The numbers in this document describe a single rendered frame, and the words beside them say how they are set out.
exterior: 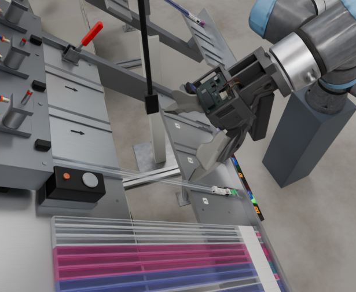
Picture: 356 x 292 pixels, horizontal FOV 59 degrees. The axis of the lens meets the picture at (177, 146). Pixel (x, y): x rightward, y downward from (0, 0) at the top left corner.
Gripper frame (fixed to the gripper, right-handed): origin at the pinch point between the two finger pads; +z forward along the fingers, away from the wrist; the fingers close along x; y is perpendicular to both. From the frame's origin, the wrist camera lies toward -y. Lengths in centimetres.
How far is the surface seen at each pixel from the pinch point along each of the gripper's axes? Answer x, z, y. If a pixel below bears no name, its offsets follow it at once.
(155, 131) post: -57, 35, -64
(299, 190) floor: -21, -4, -125
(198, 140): -15.8, 4.7, -26.2
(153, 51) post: -57, 8, -27
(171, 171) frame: -33, 33, -62
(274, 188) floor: -26, 6, -118
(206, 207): 4.9, 6.4, -19.3
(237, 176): -4.4, 0.9, -33.7
